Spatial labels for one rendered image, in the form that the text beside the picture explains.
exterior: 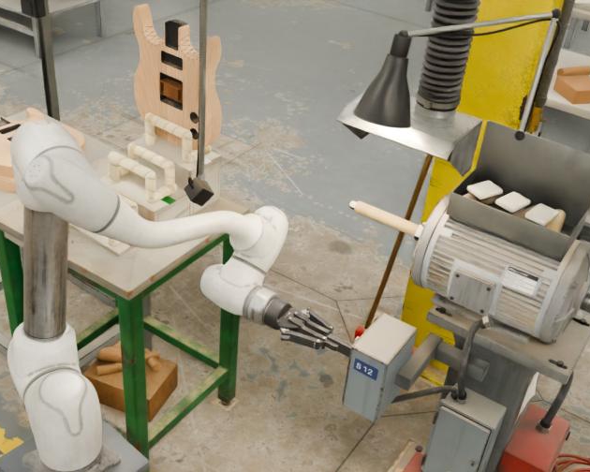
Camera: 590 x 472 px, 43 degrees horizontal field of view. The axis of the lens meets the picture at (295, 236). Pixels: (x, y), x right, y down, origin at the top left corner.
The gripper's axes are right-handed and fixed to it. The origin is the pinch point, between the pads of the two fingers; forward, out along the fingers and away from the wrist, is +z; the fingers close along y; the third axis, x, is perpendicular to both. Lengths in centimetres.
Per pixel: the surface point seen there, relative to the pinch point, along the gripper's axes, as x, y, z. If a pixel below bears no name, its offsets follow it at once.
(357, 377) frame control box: -3.4, 3.6, 7.3
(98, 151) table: -17, -51, -135
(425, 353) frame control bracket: -3.1, -14.1, 16.8
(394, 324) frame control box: 5.0, -9.8, 8.9
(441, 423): -19.9, -11.4, 25.9
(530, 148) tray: 46, -39, 22
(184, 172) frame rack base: 1, -36, -80
